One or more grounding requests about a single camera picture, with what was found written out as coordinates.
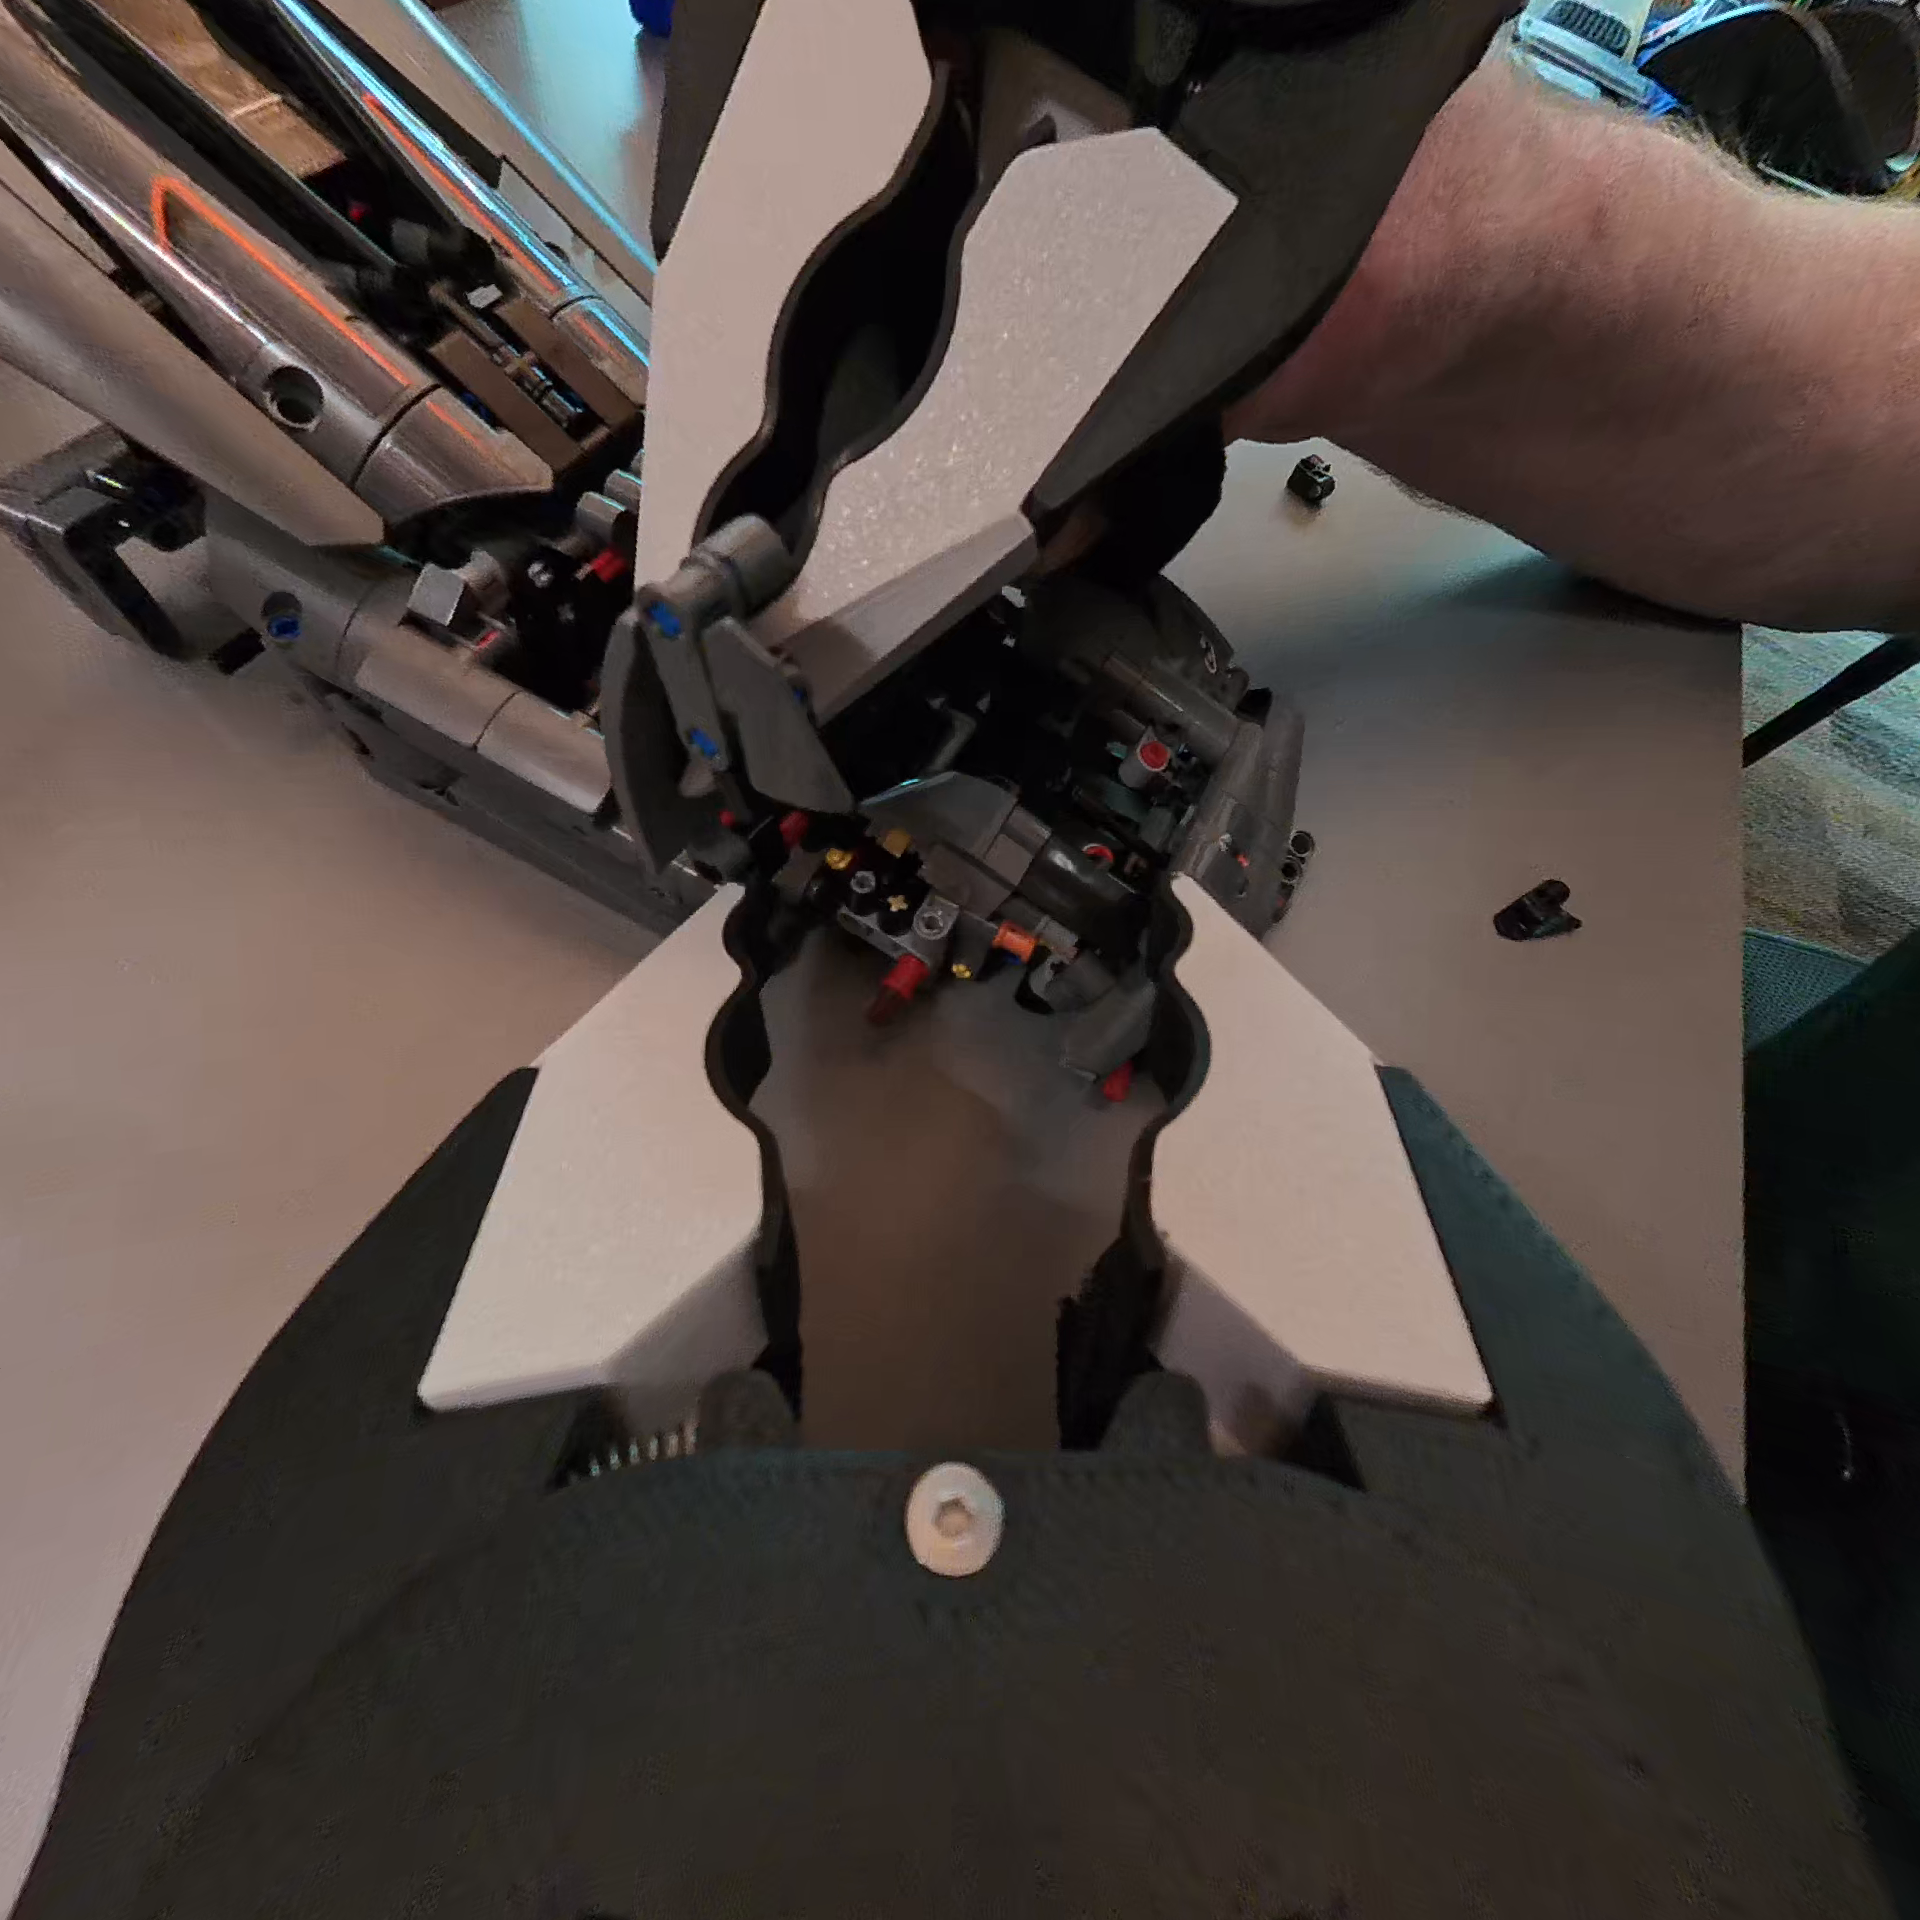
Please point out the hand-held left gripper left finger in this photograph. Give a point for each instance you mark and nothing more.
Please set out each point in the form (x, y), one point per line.
(605, 1205)

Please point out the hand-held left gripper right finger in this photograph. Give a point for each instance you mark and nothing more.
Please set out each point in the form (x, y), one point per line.
(1317, 1205)

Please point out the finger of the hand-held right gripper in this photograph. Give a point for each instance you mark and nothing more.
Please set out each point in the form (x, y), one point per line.
(1023, 351)
(752, 224)

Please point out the grey lego bumper subassembly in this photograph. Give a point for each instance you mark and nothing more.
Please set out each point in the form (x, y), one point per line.
(752, 719)

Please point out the grey lego car model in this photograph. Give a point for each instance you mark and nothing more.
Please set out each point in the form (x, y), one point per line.
(492, 733)

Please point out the person's right forearm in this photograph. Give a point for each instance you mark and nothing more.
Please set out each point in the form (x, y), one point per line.
(1579, 351)

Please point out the black lego connector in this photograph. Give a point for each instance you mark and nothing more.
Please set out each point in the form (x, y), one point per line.
(1536, 912)

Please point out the person's right hand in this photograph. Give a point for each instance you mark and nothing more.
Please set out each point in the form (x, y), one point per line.
(1069, 531)

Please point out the grey mesh chair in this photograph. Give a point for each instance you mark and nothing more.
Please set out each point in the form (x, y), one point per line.
(1800, 983)

